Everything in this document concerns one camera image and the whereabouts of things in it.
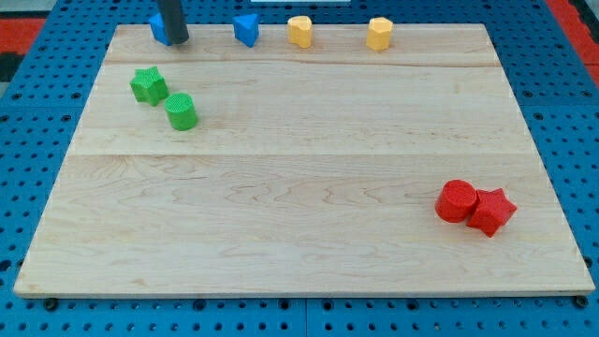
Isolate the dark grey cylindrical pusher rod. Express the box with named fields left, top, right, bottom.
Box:
left=157, top=0, right=189, bottom=45

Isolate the green star block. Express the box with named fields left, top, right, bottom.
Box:
left=130, top=66, right=169, bottom=107

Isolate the red star block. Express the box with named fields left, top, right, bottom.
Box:
left=466, top=188, right=518, bottom=238

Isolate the blue cube block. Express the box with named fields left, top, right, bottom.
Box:
left=149, top=13, right=171, bottom=46

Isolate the blue triangle block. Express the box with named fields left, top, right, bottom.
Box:
left=233, top=13, right=259, bottom=48

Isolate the green cylinder block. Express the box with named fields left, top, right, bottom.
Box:
left=164, top=93, right=198, bottom=131

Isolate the yellow heart block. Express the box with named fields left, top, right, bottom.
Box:
left=287, top=16, right=313, bottom=49

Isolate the light wooden board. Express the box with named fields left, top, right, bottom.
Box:
left=14, top=24, right=594, bottom=299

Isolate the yellow hexagon block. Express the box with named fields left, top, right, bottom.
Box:
left=366, top=17, right=393, bottom=51

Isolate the red cylinder block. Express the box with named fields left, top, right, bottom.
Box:
left=434, top=180, right=478, bottom=223

